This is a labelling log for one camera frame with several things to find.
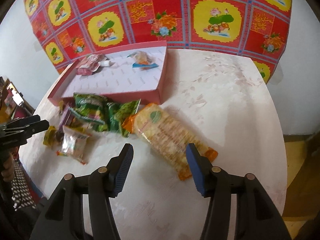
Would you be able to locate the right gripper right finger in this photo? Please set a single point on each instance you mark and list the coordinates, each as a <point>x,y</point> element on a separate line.
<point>256,215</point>

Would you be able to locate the small yellow candy packet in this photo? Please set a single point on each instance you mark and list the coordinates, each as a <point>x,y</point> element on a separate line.
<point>50,136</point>

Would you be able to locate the person's left hand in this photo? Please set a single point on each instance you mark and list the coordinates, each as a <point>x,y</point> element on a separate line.
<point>8,173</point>

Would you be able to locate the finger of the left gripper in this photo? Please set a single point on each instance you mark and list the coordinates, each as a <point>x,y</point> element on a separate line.
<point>28,130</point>
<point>21,120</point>

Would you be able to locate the orange cracker pack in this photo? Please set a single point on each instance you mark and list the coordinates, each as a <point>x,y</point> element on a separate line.
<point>168,137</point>

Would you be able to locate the yellow jelly cup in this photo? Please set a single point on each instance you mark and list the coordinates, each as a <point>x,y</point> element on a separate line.
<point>61,106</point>

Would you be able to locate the pink shallow cardboard box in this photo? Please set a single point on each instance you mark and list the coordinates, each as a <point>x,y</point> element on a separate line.
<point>119,82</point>

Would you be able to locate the red floral patterned cloth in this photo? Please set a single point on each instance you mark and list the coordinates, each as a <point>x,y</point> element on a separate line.
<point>69,30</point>

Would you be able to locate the pink peach jelly pouch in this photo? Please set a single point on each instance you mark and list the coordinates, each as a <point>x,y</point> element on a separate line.
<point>89,65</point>

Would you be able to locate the clear blue candy packet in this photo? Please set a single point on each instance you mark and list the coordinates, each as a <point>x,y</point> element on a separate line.
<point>142,60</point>

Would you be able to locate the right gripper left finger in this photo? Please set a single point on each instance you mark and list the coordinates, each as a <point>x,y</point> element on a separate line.
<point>79,207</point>

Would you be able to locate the green pea snack bag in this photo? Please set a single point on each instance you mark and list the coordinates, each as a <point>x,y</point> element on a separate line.
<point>118,113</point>

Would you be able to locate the colourful gummy burger packet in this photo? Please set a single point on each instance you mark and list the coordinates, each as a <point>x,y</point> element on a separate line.
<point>74,143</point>

